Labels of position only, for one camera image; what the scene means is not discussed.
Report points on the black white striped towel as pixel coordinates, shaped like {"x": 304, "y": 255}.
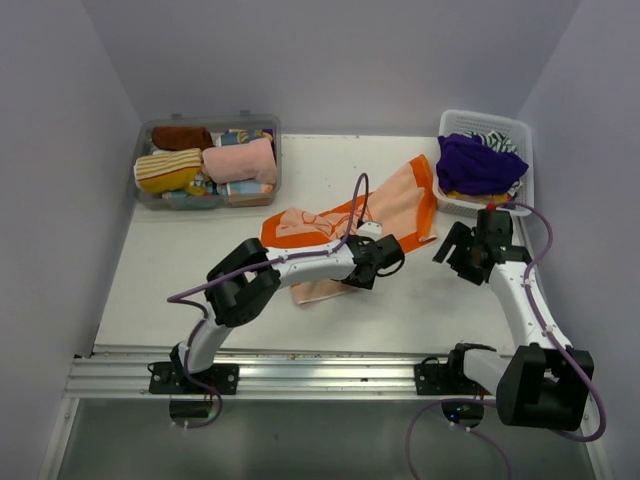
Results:
{"x": 495, "y": 140}

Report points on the brown rolled towel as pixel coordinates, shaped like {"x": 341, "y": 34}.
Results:
{"x": 177, "y": 138}

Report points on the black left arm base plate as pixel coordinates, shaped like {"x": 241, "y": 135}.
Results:
{"x": 164, "y": 380}

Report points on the pink terry towel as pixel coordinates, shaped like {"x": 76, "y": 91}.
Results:
{"x": 251, "y": 161}

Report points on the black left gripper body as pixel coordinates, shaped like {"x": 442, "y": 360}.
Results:
{"x": 365, "y": 284}

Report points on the clear plastic storage bin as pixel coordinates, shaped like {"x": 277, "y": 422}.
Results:
{"x": 180, "y": 200}

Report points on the light blue orange rolled towel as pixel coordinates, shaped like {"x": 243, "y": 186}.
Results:
{"x": 244, "y": 187}

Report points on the orange white towel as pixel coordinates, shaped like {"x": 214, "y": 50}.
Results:
{"x": 404, "y": 205}

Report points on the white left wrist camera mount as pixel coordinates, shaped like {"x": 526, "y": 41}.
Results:
{"x": 369, "y": 229}

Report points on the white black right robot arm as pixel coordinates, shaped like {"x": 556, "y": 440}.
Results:
{"x": 545, "y": 383}

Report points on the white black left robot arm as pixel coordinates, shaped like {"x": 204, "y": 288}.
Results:
{"x": 243, "y": 283}

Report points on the purple towel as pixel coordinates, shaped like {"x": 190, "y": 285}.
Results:
{"x": 470, "y": 168}

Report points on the white plastic laundry basket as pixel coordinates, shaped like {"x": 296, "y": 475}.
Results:
{"x": 457, "y": 121}

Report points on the blue yellow patterned rolled towel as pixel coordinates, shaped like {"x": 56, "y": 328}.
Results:
{"x": 243, "y": 136}

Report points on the yellow striped rolled towel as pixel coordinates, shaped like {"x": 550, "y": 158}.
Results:
{"x": 168, "y": 172}

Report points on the aluminium table edge rail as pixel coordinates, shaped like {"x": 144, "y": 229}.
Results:
{"x": 120, "y": 374}

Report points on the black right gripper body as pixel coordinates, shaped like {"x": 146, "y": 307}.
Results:
{"x": 466, "y": 268}

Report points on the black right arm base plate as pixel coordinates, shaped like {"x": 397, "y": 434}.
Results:
{"x": 435, "y": 377}

